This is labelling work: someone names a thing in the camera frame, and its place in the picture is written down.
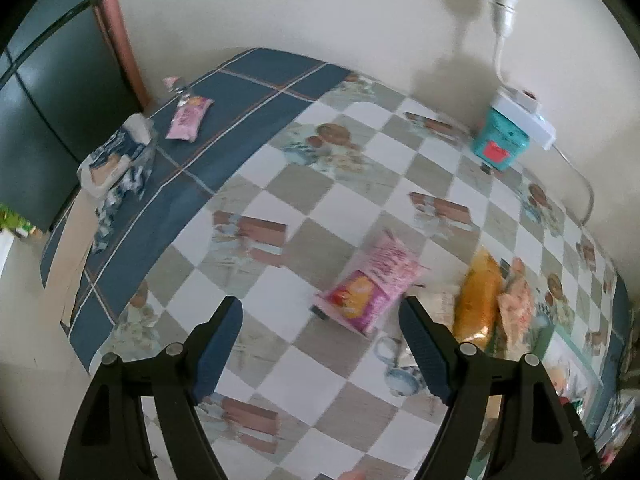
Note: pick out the reddish door frame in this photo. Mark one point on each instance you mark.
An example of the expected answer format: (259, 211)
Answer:
(120, 45)

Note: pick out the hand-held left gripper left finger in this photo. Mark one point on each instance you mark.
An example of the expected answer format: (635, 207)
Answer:
(217, 355)

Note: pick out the white power strip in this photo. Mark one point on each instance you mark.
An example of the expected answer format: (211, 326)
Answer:
(525, 115)

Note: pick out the pink snack packet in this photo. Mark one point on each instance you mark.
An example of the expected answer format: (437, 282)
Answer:
(375, 280)

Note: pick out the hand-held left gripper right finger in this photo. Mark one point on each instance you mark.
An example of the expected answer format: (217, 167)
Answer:
(427, 355)

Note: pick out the beige wooden plank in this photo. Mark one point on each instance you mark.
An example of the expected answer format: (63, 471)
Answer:
(70, 255)

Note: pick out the small pink packet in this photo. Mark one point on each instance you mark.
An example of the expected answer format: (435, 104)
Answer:
(187, 119)

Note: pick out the checkered printed tablecloth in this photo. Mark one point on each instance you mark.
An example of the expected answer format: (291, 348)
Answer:
(310, 220)

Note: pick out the teal box with red label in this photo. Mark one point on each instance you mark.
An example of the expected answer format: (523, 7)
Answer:
(500, 135)

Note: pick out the green blurry object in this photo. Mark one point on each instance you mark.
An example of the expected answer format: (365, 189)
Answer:
(12, 220)

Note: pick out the yellow bread packet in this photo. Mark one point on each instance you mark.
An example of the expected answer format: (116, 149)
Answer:
(477, 305)

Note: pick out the dark cabinet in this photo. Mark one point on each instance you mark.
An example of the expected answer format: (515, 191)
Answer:
(50, 110)

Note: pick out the peach snack packet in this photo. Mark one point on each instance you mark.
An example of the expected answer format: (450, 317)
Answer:
(517, 310)

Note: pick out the crumpled silver wrapper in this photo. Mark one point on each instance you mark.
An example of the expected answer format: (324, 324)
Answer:
(175, 85)

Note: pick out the white tray with green rim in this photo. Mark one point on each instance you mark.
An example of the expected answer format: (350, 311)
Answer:
(575, 355)

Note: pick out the blue white patterned cloth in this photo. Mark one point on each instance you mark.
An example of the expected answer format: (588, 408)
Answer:
(115, 160)

